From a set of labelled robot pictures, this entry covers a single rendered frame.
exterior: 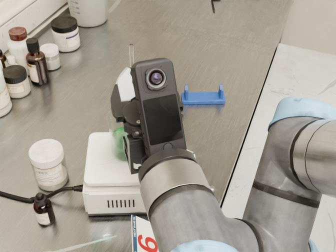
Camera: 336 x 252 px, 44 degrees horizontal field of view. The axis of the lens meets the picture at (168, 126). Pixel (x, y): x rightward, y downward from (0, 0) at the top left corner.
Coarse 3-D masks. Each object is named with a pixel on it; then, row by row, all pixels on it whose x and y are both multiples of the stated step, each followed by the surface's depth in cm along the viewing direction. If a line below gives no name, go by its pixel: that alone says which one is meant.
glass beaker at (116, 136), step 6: (108, 114) 68; (108, 120) 67; (114, 120) 70; (108, 126) 65; (114, 126) 71; (120, 126) 72; (114, 132) 66; (120, 132) 66; (126, 132) 66; (114, 138) 67; (120, 138) 66; (126, 138) 66; (114, 144) 68; (120, 144) 67; (114, 150) 69; (120, 150) 68; (114, 156) 71; (120, 156) 69; (126, 162) 70
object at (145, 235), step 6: (138, 222) 68; (144, 222) 70; (138, 228) 68; (144, 228) 69; (150, 228) 70; (138, 234) 67; (144, 234) 68; (150, 234) 69; (138, 240) 66; (144, 240) 67; (150, 240) 68; (138, 246) 65; (144, 246) 66; (150, 246) 67; (156, 246) 68
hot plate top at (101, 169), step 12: (96, 132) 76; (108, 132) 76; (96, 144) 74; (108, 144) 74; (96, 156) 72; (108, 156) 72; (96, 168) 70; (108, 168) 70; (120, 168) 70; (84, 180) 68; (96, 180) 68; (108, 180) 68; (120, 180) 68; (132, 180) 68
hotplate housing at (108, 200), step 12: (84, 192) 69; (96, 192) 69; (108, 192) 69; (120, 192) 69; (132, 192) 69; (84, 204) 71; (96, 204) 70; (108, 204) 70; (120, 204) 70; (132, 204) 71
